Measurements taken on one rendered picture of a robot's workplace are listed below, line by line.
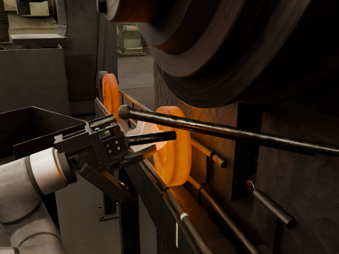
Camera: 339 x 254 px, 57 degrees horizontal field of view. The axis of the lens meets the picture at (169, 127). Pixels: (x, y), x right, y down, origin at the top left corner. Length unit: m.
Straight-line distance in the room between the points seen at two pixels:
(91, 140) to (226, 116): 0.23
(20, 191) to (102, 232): 1.09
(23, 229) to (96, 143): 0.19
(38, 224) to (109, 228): 1.06
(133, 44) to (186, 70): 8.39
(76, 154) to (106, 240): 1.04
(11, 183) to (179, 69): 0.35
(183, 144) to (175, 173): 0.05
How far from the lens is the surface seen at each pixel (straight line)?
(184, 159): 0.55
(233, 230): 0.47
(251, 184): 0.49
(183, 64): 0.33
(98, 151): 0.55
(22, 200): 0.59
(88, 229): 1.66
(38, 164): 0.57
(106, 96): 1.36
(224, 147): 0.52
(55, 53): 2.74
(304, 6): 0.21
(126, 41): 8.68
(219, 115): 0.52
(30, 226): 0.60
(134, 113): 0.28
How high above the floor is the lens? 0.98
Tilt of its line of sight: 19 degrees down
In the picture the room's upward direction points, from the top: straight up
